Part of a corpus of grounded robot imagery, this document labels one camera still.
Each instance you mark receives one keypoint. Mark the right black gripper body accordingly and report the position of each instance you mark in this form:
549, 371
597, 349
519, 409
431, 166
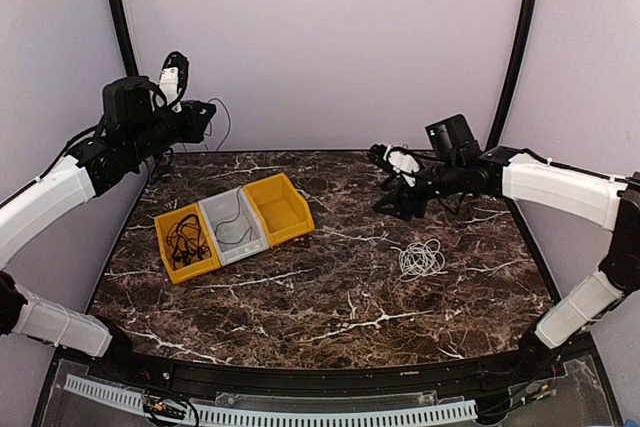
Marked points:
405, 199

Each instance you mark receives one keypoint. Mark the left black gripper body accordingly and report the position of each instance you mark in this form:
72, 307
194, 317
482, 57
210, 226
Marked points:
191, 132

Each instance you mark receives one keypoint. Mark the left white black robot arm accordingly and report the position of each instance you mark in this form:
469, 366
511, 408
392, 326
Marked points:
141, 120

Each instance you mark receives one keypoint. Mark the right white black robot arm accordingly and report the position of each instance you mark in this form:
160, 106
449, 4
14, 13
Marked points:
462, 167

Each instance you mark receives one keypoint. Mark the white plastic bin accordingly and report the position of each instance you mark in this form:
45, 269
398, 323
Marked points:
235, 228

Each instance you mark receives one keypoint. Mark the yellow bin near back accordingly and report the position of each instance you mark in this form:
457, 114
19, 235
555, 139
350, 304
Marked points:
283, 212

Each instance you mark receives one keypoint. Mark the yellow bin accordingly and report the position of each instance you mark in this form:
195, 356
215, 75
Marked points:
283, 212
185, 245

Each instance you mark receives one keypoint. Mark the yellow bin near front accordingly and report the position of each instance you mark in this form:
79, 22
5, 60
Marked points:
185, 245

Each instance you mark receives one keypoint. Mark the small circuit board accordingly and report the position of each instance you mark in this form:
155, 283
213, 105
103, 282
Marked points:
166, 407

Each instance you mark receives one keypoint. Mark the left black frame post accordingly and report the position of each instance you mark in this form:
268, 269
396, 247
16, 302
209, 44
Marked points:
124, 41

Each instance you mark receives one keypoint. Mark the black frame post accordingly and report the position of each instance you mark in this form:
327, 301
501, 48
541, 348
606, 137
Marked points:
512, 73
124, 41

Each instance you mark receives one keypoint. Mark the black front rail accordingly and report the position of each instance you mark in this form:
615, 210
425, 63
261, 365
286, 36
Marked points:
482, 376

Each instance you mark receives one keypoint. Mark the white slotted cable duct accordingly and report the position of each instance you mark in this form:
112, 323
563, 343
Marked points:
276, 412

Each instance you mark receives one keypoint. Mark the right black frame post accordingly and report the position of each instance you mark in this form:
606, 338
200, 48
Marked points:
512, 73

